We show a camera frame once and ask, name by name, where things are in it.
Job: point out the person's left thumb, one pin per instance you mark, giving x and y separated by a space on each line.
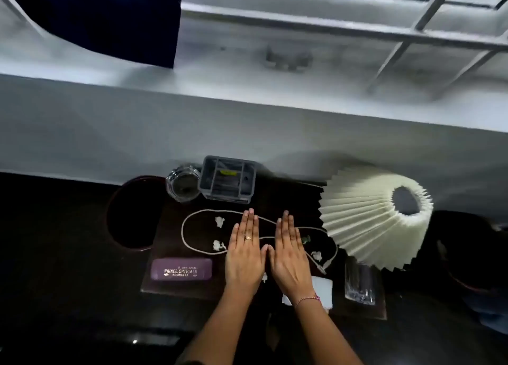
263 253

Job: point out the person's left hand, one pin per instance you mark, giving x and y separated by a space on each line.
244 263

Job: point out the person's right hand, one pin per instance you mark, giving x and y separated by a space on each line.
291 265

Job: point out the person's right forearm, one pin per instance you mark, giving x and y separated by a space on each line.
325 333

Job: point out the person's right thumb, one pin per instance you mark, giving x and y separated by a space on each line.
272 254

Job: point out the person's right little finger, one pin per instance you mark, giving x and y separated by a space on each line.
300 239

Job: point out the white pleated lampshade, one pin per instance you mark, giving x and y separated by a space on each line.
357 222

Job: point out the blue cloth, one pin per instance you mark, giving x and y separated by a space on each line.
490 311

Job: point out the grey plastic organizer box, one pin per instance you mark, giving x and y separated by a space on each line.
228 182

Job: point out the yellow item in organizer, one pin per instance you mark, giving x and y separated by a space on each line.
228 172

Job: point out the clear plastic bag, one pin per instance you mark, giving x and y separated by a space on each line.
359 283

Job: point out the brown desk mat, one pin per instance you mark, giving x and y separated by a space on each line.
198 233

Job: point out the dark red round tray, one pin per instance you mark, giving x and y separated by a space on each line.
133 218

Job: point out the person's left little finger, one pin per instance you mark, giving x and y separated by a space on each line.
233 236

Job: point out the clear glass jar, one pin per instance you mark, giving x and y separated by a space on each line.
183 183

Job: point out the dark blue curtain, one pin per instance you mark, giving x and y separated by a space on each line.
99 15

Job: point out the purple glasses case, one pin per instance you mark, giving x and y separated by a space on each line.
181 269

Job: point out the person's left forearm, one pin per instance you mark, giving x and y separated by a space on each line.
222 329

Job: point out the person's right middle finger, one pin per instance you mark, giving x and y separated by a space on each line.
285 226

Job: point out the person's left middle finger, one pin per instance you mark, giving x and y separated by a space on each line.
250 225

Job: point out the dark round bowl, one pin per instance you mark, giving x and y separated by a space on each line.
472 253

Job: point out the grey metal window grille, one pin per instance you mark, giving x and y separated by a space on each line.
317 25

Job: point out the grey window latch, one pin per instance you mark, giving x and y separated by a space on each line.
287 60

